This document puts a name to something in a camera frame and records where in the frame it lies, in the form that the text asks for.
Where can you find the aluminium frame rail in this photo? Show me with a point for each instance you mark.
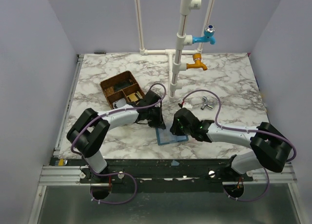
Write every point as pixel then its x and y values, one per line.
pixel 55 175

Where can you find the blue plastic faucet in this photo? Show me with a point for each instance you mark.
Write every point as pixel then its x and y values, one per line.
pixel 208 35

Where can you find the orange plastic faucet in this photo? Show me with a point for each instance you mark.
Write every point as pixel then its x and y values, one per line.
pixel 197 63

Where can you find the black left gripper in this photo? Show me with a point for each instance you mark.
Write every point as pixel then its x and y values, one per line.
pixel 158 120

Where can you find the metal tap handle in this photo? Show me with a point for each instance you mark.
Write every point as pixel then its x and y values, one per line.
pixel 207 104

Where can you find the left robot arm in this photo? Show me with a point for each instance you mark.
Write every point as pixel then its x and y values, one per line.
pixel 89 131

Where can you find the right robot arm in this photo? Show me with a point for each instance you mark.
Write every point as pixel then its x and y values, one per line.
pixel 268 150

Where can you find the white pvc pipe frame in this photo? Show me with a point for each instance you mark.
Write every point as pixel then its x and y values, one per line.
pixel 184 49

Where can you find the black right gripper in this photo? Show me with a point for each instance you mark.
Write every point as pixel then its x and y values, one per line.
pixel 175 125

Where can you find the blue leather card holder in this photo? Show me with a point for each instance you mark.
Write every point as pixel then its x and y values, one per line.
pixel 164 137

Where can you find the silver white card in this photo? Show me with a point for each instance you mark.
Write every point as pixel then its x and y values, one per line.
pixel 119 103

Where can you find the black mounting rail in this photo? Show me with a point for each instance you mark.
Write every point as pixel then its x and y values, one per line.
pixel 163 176

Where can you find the gold card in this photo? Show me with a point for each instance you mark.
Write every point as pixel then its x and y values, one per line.
pixel 134 97

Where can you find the woven brown basket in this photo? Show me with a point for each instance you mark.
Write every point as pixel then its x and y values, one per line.
pixel 120 86

